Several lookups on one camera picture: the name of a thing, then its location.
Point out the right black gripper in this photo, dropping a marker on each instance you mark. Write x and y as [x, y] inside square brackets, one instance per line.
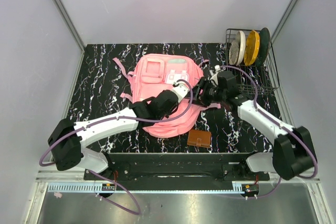
[201, 99]

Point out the brown leather wallet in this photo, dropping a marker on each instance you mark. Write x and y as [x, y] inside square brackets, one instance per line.
[199, 138]

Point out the pink student backpack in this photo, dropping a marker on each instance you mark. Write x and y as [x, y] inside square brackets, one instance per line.
[160, 88]

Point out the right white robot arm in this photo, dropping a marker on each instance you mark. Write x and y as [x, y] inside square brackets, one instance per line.
[293, 151]

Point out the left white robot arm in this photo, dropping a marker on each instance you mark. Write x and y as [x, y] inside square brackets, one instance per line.
[69, 141]

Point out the white grey plate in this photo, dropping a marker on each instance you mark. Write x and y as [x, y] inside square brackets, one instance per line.
[237, 49]

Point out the yellow plate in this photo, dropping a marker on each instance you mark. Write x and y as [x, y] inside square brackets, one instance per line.
[252, 48]

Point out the dark green plate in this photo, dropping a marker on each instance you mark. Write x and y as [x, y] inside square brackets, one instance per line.
[264, 35]

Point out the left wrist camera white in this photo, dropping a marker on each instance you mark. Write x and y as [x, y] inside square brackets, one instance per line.
[180, 89]

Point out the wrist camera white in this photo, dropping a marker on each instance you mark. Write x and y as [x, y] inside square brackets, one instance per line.
[180, 89]
[215, 73]

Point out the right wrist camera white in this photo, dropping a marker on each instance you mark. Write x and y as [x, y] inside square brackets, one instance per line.
[215, 73]

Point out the black wire dish rack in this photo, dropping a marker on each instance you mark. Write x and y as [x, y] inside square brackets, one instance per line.
[266, 77]

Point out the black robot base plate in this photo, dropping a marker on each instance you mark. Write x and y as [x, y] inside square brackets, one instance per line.
[225, 166]

